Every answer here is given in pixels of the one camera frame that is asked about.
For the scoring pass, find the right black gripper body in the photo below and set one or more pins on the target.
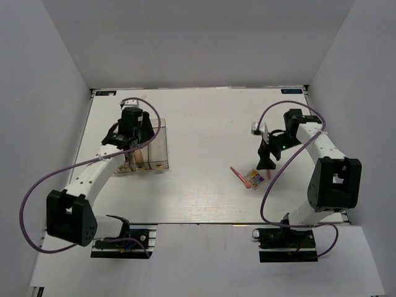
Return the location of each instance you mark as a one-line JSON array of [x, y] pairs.
[[278, 143]]

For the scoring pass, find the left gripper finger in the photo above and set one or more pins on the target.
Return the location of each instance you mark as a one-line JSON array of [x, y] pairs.
[[145, 129], [129, 154]]

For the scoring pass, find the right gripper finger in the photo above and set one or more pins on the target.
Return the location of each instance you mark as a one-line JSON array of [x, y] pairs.
[[264, 158], [270, 165]]

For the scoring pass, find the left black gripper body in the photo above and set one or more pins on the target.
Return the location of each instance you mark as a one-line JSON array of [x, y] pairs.
[[138, 133]]

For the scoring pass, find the colourful eyeshadow palette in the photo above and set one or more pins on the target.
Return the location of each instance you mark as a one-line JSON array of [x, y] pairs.
[[255, 179]]

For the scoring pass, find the pink makeup brush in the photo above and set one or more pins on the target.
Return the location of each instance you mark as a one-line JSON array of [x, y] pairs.
[[241, 178]]

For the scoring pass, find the beige foundation tube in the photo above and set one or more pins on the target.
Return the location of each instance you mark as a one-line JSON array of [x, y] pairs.
[[139, 158]]

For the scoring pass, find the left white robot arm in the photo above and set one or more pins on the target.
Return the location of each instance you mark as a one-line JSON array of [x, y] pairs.
[[69, 213]]

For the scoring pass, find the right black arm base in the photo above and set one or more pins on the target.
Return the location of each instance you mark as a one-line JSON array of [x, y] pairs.
[[283, 245]]

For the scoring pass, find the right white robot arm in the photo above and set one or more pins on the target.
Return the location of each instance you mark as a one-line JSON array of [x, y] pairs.
[[335, 181]]

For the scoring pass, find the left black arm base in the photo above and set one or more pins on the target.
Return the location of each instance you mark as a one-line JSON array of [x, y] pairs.
[[140, 244]]

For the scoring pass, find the left clear organizer bin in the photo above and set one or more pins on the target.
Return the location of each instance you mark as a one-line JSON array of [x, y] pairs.
[[126, 167]]

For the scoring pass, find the clear organizer bin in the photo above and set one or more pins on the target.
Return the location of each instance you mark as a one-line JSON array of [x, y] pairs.
[[126, 167], [145, 166], [158, 148]]

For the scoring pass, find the middle clear organizer bin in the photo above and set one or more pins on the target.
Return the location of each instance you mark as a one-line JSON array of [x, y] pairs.
[[145, 166]]

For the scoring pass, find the right clear organizer bin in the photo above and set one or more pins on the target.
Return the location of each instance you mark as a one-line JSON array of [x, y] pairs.
[[158, 148]]

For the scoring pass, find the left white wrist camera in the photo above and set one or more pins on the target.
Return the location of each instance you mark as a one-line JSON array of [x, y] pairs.
[[129, 103]]

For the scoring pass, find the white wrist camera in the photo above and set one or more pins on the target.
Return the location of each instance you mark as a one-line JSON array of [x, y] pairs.
[[129, 103], [260, 129]]

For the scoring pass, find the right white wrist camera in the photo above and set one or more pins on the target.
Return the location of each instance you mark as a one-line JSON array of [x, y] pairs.
[[260, 129]]

